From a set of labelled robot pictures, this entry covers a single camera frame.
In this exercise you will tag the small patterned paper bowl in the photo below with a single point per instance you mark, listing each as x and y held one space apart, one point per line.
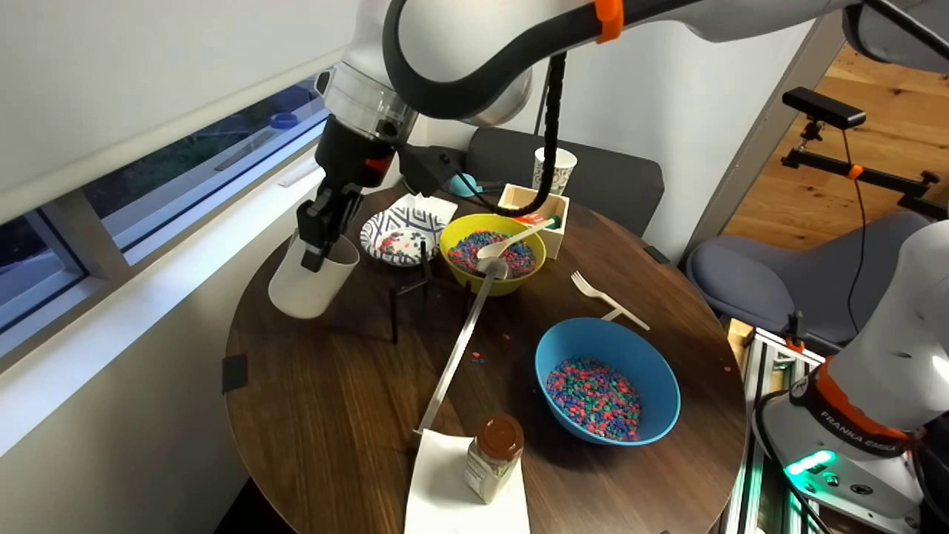
401 237

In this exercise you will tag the long grey stick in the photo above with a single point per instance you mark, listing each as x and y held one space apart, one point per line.
458 358

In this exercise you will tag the spice jar with brown lid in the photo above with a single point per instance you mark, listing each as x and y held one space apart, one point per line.
490 464

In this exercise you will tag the small teal object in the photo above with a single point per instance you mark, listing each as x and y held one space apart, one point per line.
463 186

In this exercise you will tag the plain white paper cup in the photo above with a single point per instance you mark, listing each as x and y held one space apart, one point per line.
313 285

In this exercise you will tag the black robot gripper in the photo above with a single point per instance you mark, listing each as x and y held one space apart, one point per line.
350 168

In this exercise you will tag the white roller window blind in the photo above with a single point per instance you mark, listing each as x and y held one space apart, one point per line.
148 70

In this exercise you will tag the yellow plastic bowl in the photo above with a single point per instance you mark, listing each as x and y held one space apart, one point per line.
515 283

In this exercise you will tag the floral patterned paper cup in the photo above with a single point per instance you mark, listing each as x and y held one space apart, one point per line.
564 168

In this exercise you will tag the light wooden plank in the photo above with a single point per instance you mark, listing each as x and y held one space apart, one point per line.
736 338

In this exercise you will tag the light wooden square box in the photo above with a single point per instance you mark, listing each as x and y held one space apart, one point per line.
515 196

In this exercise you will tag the black camera stand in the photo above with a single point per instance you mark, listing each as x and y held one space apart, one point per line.
878 178

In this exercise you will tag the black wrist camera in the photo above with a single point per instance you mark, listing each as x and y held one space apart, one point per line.
426 168

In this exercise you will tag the white plastic fork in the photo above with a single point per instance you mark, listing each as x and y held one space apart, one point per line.
593 289

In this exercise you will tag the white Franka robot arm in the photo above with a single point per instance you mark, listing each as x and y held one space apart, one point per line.
476 30

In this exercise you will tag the dark grey sofa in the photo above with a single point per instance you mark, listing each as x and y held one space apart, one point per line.
611 181

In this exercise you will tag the black stereo camera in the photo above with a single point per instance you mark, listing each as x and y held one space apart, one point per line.
820 104

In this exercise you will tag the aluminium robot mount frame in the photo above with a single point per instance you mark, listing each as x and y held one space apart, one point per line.
771 395

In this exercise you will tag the grey office chair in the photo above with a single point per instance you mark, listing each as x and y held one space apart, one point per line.
771 278

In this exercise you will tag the window with grey frame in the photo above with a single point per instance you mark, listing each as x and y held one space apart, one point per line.
148 196

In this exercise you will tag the blue plastic bowl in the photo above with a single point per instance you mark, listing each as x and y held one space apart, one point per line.
654 374

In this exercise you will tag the white paper napkin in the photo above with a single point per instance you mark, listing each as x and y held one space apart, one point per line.
433 494

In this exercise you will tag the white plastic spoon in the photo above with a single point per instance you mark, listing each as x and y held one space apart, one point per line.
494 254

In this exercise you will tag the colourful beads pile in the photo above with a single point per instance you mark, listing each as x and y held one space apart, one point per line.
469 254
593 401

